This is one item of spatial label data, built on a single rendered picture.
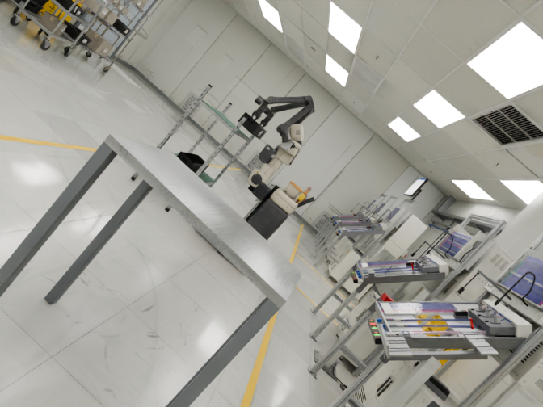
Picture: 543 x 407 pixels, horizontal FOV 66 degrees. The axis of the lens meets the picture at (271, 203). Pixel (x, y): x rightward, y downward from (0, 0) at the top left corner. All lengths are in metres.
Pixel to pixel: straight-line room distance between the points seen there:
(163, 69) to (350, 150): 5.48
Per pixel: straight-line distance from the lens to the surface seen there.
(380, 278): 3.96
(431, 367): 2.34
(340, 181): 11.20
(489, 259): 4.16
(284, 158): 4.00
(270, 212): 3.83
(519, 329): 2.76
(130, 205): 1.74
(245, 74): 11.69
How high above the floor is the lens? 1.10
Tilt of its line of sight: 7 degrees down
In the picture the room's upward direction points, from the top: 42 degrees clockwise
